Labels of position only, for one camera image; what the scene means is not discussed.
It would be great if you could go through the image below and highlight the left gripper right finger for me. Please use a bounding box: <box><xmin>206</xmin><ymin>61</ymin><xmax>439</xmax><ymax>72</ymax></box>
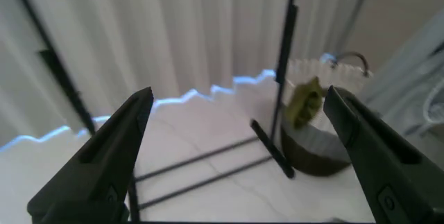
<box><xmin>323</xmin><ymin>85</ymin><xmax>444</xmax><ymax>224</ymax></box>

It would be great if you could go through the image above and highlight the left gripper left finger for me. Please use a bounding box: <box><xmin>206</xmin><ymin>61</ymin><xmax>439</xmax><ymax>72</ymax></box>
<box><xmin>26</xmin><ymin>86</ymin><xmax>155</xmax><ymax>224</ymax></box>

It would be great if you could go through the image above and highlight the green garment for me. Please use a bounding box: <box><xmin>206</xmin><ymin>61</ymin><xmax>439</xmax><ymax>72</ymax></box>
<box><xmin>284</xmin><ymin>76</ymin><xmax>327</xmax><ymax>130</ymax></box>

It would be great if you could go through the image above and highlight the white laundry basket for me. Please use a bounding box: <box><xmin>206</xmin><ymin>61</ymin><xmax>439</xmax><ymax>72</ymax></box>
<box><xmin>279</xmin><ymin>51</ymin><xmax>374</xmax><ymax>177</ymax></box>

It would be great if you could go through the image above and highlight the white curtain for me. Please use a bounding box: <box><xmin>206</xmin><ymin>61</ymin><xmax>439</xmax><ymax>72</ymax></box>
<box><xmin>0</xmin><ymin>0</ymin><xmax>375</xmax><ymax>148</ymax></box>

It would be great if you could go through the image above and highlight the black clothes rack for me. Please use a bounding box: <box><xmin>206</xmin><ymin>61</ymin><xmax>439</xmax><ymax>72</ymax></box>
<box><xmin>6</xmin><ymin>0</ymin><xmax>300</xmax><ymax>223</ymax></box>

